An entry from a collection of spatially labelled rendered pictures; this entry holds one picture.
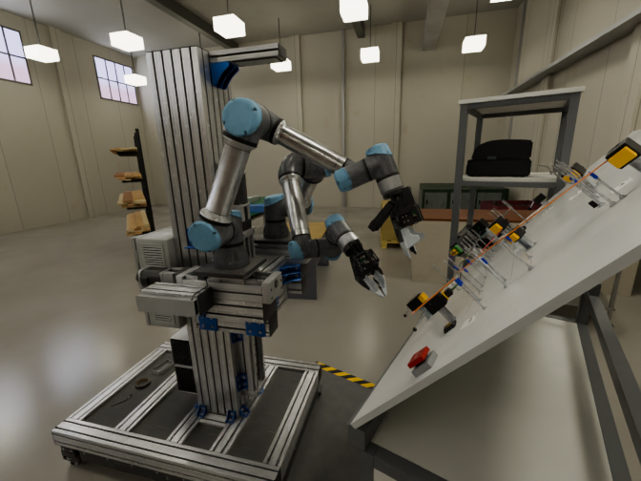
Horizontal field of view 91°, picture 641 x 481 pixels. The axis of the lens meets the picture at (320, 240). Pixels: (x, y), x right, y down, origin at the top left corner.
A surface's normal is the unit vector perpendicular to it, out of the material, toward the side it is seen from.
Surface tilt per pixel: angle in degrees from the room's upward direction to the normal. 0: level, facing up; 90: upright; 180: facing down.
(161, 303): 90
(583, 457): 0
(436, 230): 90
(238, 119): 83
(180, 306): 90
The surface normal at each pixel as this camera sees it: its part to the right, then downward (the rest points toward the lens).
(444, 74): -0.25, 0.25
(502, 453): -0.03, -0.97
